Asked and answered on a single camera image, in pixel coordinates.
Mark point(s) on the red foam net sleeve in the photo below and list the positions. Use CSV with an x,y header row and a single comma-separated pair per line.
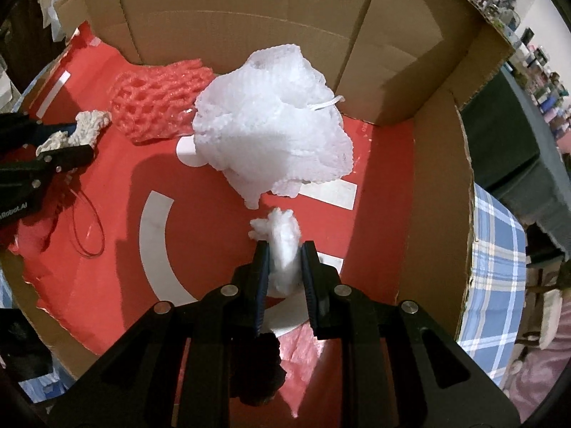
x,y
151,102

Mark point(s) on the dark green covered table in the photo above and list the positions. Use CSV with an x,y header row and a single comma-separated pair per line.
x,y
504,142

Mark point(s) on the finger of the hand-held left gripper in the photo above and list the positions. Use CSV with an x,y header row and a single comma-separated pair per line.
x,y
49,131
67,157

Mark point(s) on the row of cosmetic bottles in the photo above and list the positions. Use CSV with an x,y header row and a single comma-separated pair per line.
x,y
539,80

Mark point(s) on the pink cloth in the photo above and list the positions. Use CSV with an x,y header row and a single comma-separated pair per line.
x,y
535,374

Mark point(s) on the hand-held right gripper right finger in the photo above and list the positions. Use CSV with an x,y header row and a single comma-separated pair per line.
x,y
310,276

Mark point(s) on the red printed sheet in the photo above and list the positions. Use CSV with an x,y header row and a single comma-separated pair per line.
x,y
214,214

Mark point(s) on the cream crochet lace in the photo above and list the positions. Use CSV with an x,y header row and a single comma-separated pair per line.
x,y
89,127

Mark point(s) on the cardboard box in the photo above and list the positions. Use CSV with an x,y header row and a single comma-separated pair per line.
x,y
267,4

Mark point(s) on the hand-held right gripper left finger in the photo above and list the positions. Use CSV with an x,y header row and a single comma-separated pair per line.
x,y
263,276

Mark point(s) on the white mesh bath pouf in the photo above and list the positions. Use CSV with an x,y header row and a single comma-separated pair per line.
x,y
276,125

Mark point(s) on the white cotton wad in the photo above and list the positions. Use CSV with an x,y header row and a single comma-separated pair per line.
x,y
283,240

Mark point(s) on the clear plastic bag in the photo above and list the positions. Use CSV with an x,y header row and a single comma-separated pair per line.
x,y
55,9

